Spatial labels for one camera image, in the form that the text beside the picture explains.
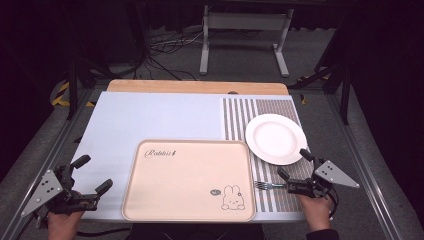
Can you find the grey metal stand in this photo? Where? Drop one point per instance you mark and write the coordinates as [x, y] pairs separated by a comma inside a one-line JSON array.
[[246, 21]]

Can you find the aluminium frame rail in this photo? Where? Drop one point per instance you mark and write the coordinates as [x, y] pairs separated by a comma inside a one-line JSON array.
[[360, 156], [36, 160]]

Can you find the person's dark clothing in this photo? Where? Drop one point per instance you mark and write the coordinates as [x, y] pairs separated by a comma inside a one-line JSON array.
[[196, 232]]

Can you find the person's right hand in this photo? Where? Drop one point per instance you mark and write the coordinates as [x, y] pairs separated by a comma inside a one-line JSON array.
[[315, 210]]

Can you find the black tripod stand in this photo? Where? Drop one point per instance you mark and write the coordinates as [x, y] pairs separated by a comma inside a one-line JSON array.
[[75, 86], [336, 80]]

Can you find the grey striped placemat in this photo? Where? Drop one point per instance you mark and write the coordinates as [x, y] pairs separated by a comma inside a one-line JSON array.
[[238, 113]]

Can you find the pink tray with rabbit print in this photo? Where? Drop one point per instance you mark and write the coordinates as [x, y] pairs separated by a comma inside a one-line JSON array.
[[186, 181]]

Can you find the white round plate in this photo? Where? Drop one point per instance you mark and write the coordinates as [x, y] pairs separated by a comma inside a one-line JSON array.
[[275, 138]]

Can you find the silver fork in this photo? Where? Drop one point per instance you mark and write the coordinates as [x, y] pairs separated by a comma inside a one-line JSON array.
[[266, 185]]

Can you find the yellow and black tape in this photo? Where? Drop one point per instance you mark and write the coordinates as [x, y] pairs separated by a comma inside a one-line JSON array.
[[60, 96]]

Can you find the wooden table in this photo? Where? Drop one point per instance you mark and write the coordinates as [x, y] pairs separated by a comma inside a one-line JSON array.
[[186, 86]]

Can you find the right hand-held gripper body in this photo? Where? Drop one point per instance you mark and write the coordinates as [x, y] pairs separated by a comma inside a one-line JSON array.
[[333, 176]]

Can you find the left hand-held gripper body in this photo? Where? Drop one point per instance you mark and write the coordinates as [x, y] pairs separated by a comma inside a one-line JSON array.
[[45, 191]]

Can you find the pale blue table mat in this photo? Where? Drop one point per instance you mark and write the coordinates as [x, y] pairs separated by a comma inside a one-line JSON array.
[[150, 116]]

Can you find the person's left hand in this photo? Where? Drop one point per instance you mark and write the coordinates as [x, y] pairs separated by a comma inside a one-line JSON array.
[[63, 225]]

